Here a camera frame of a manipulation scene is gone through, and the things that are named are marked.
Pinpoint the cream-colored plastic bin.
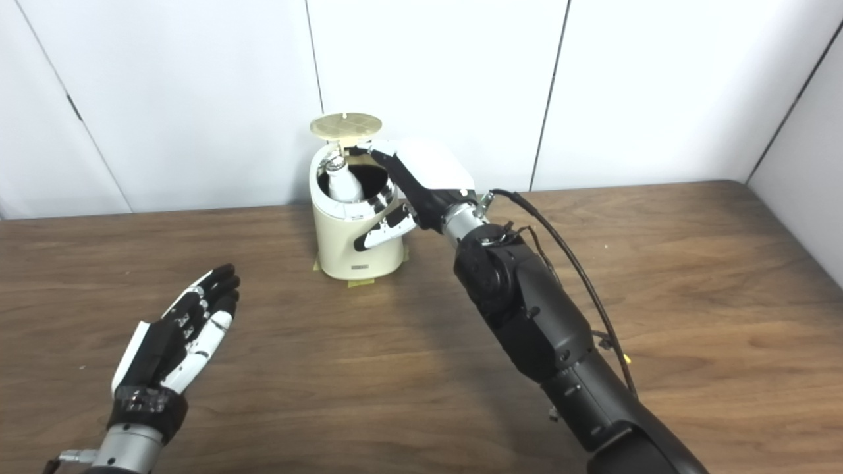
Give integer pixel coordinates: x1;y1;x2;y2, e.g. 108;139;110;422
309;140;406;280

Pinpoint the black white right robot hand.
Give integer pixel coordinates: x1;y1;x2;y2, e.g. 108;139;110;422
354;138;479;253

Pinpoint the round cream bin lid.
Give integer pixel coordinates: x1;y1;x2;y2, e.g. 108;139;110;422
310;113;383;156

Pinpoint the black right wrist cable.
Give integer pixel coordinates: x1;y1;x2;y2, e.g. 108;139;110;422
477;189;638;397

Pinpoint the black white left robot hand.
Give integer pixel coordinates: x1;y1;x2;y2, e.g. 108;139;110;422
107;264;241;446

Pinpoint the small white plastic bottle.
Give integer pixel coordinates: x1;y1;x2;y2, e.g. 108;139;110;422
324;155;364;202

